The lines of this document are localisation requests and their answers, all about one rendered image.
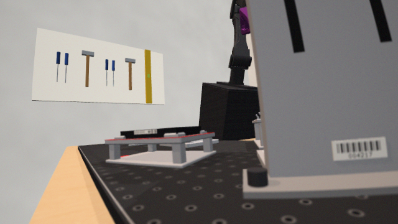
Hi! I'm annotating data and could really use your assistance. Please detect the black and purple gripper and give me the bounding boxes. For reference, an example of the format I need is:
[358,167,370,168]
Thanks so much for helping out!
[239,6,250,35]

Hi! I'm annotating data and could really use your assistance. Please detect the black cylinder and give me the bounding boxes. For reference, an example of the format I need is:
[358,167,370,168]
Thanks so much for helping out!
[247,167,268,188]

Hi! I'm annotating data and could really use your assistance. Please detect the grey rectangular frame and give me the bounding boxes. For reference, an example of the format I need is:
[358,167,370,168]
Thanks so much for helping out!
[159,139,219,148]

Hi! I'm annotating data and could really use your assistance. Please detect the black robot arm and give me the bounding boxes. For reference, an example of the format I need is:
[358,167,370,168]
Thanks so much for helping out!
[216,0,257,90]

